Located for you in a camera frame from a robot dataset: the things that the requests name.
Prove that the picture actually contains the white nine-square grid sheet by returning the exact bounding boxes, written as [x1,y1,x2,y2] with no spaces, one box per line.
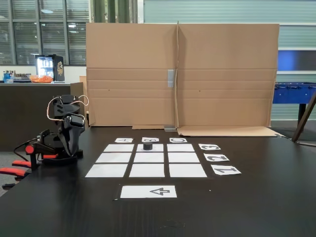
[84,143,208,179]

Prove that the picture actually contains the small cardboard panel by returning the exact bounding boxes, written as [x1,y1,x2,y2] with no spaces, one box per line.
[70,75,90,127]

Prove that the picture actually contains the black red table clamp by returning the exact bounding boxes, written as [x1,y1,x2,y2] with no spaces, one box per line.
[24,141,60,171]

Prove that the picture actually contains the dark brown counter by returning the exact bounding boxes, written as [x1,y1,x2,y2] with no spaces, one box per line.
[0,82,85,152]

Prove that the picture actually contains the orange snack bag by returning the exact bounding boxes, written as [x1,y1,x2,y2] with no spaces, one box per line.
[30,75,54,84]

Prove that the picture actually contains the black mini fridge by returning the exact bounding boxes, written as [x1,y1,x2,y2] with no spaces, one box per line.
[35,54,66,83]

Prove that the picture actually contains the blue bottle pack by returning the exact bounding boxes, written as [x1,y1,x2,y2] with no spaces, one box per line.
[2,70,14,84]

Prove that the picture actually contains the white arrow paper sheet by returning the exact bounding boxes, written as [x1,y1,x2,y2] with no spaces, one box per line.
[119,185,178,199]

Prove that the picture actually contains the brown cardboard panel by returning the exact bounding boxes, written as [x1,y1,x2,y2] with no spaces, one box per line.
[176,20,285,138]
[85,22,179,131]

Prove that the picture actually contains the grey tape strip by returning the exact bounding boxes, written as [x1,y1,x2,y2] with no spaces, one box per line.
[167,69,177,88]

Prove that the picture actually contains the paper sheet number 3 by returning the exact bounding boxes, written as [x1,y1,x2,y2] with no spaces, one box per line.
[197,143,222,151]

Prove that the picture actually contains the paper sheet number 2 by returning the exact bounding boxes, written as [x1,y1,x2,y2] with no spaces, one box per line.
[203,153,231,162]

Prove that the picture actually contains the paper sheet number 1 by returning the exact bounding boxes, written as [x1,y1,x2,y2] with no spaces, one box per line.
[210,165,242,176]

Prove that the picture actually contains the blue foosball table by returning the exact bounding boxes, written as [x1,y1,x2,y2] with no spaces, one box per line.
[272,81,316,122]

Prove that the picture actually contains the dark wooden leg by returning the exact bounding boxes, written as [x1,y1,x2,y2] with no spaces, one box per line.
[291,93,316,143]

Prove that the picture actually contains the red white servo cable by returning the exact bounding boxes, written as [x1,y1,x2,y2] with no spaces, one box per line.
[46,95,89,122]

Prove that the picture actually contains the black power cable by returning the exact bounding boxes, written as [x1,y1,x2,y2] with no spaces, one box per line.
[13,139,40,159]

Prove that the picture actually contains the red handled clamp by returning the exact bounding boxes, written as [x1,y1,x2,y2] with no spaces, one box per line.
[0,159,32,190]

